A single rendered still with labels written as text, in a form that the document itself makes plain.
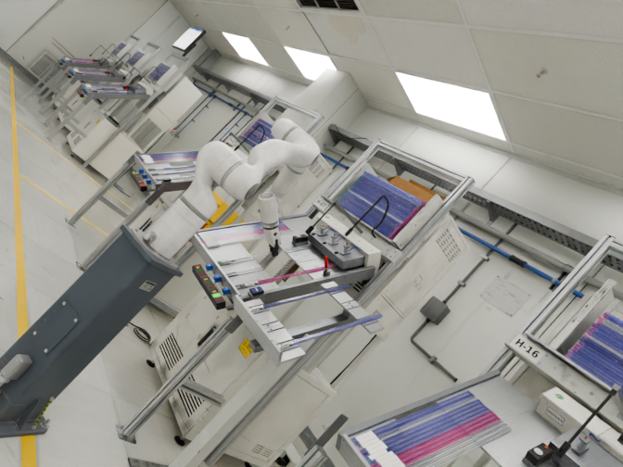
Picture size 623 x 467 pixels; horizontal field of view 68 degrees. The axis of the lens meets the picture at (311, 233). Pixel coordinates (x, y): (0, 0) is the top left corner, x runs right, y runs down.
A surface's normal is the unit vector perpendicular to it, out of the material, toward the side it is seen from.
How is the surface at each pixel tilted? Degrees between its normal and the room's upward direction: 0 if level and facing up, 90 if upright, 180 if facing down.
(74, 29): 90
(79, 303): 90
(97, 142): 90
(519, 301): 90
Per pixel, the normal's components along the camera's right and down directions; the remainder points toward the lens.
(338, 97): 0.50, 0.41
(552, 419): -0.86, 0.11
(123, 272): -0.25, -0.32
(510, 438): 0.12, -0.90
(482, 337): -0.53, -0.55
